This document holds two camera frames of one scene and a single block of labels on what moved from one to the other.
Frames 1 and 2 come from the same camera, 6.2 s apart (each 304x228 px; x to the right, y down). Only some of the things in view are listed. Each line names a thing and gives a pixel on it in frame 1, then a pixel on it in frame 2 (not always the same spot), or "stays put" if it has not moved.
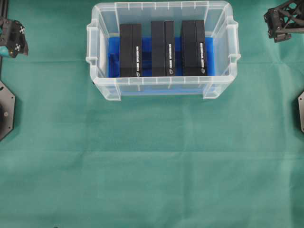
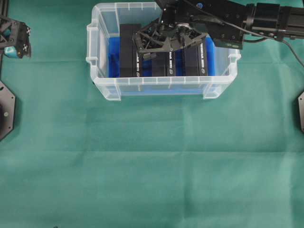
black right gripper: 285,20 → 163,36
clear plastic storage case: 162,47 stays put
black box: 130,50 stays put
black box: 194,48 stays put
